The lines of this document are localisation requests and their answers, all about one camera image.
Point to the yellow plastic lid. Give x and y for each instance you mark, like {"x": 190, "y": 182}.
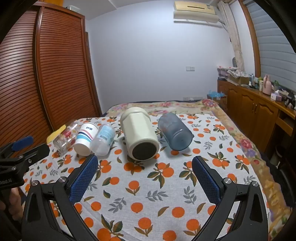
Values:
{"x": 55, "y": 134}

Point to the person's left hand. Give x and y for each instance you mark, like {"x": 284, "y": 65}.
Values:
{"x": 14, "y": 198}

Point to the window blinds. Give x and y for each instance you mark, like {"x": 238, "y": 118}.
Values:
{"x": 272, "y": 39}

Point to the floral blanket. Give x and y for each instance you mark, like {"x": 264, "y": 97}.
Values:
{"x": 244, "y": 144}

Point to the floral printed glass cup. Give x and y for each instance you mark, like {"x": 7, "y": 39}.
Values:
{"x": 66, "y": 139}

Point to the floral curtain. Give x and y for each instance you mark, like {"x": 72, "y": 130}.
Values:
{"x": 235, "y": 44}

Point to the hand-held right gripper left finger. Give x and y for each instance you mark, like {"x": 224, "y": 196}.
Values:
{"x": 84, "y": 178}

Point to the cardboard box with floral cloth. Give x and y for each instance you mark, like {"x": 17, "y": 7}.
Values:
{"x": 239, "y": 77}

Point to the pink tissue box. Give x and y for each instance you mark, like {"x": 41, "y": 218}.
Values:
{"x": 276, "y": 96}

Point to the pink thermos jug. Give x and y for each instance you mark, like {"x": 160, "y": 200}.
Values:
{"x": 267, "y": 85}

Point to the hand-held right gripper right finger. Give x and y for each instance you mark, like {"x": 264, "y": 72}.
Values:
{"x": 205, "y": 179}

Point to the white box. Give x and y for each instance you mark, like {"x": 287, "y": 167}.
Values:
{"x": 72, "y": 8}

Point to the white striped paper cup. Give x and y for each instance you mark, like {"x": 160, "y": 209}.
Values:
{"x": 84, "y": 139}

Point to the orange fruit printed cloth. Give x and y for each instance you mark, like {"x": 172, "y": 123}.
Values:
{"x": 148, "y": 197}

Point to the brown louvered wardrobe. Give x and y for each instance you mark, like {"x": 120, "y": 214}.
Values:
{"x": 57, "y": 69}

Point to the white wall switch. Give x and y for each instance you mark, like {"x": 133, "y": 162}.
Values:
{"x": 190, "y": 68}

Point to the clear plastic bottle blue label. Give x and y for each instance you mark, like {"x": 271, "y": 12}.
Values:
{"x": 103, "y": 139}

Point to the blue translucent cup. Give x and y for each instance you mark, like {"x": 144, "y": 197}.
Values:
{"x": 174, "y": 131}

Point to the cream faceted cup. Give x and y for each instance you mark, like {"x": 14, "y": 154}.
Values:
{"x": 138, "y": 132}

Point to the wooden sideboard cabinet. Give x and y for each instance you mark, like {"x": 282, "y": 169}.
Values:
{"x": 249, "y": 109}

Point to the black tangled object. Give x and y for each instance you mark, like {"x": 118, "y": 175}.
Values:
{"x": 291, "y": 99}

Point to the blue plastic bag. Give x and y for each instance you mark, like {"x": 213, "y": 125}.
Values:
{"x": 216, "y": 95}

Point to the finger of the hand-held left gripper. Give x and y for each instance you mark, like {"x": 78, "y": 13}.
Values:
{"x": 37, "y": 151}
{"x": 22, "y": 141}

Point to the green capped bottle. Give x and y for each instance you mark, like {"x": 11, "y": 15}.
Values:
{"x": 276, "y": 85}

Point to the wall air conditioner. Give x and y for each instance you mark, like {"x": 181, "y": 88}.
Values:
{"x": 195, "y": 12}

